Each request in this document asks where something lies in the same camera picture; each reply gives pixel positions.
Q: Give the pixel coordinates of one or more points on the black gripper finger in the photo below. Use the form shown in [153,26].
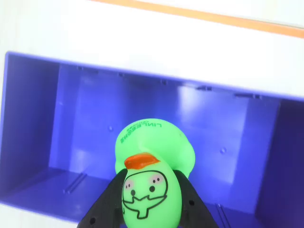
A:
[104,204]
[193,202]

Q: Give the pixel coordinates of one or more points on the blue plastic box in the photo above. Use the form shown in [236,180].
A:
[47,133]

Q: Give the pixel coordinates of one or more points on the orange tape strip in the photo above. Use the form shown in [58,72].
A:
[213,17]

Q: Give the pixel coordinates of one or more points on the green rubber duck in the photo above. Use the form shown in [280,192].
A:
[152,171]

